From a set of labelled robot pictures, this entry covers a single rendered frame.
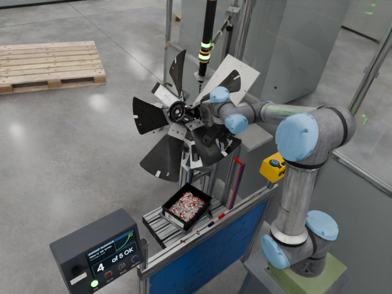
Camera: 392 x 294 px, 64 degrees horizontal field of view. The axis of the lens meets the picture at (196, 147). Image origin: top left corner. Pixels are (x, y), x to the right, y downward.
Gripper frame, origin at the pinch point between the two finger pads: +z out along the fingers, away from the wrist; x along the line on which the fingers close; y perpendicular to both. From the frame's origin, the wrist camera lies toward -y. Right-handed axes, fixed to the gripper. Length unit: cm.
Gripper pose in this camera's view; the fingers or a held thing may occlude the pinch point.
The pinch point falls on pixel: (221, 149)
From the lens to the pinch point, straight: 147.9
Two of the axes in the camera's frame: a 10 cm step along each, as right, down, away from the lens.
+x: -6.2, -5.7, 5.4
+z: 1.3, 6.0, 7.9
